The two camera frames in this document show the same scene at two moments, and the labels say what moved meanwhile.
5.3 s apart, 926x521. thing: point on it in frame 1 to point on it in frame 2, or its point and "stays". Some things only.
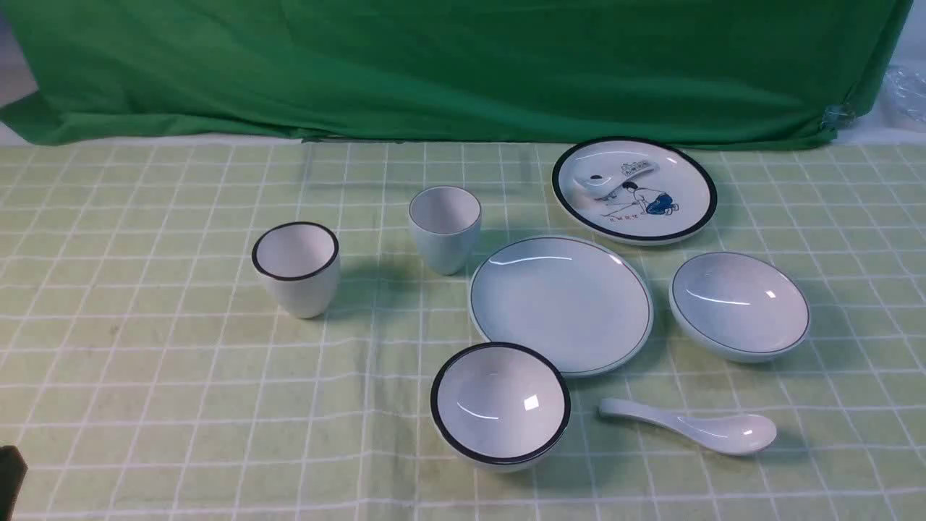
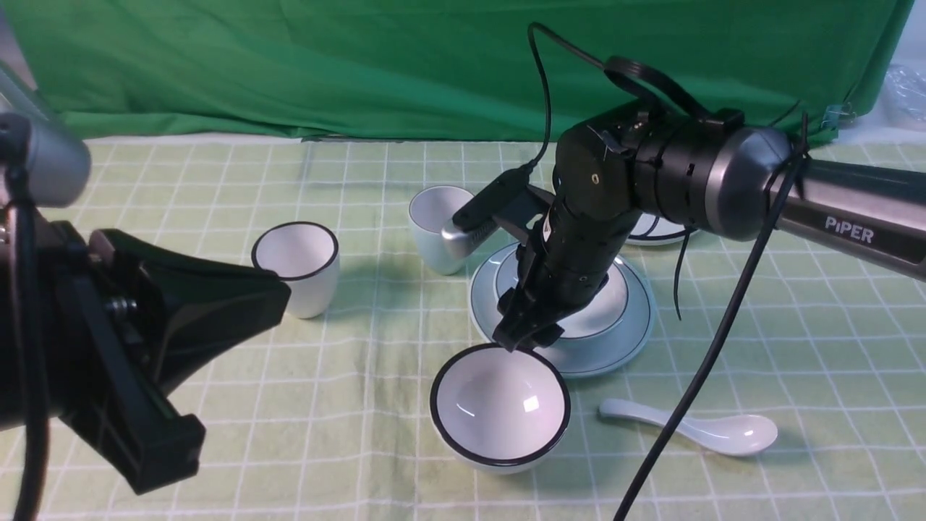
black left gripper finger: x=13 y=470 to x=108 y=361
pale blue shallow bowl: x=738 y=308 to x=602 y=313
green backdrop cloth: x=686 y=73 stays
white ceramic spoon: x=736 y=433 stays
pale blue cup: x=445 y=220 stays
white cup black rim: x=299 y=261 stays
